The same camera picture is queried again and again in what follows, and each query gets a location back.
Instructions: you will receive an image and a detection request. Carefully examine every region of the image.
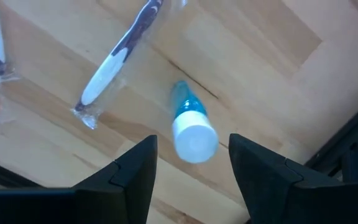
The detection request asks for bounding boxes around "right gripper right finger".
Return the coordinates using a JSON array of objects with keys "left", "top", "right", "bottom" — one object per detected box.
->
[{"left": 229, "top": 133, "right": 343, "bottom": 224}]

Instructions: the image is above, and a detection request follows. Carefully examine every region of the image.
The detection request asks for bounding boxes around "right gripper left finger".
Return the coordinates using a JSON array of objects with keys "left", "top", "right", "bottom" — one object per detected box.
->
[{"left": 75, "top": 135, "right": 158, "bottom": 224}]

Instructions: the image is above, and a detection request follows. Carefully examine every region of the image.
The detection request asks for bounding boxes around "purple white toothbrush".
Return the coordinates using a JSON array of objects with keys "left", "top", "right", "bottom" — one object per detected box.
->
[{"left": 71, "top": 0, "right": 188, "bottom": 130}]

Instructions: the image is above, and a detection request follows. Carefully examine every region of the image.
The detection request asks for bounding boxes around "teal mouthwash bottle white cap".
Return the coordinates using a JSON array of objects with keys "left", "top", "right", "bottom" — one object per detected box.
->
[{"left": 170, "top": 80, "right": 219, "bottom": 164}]

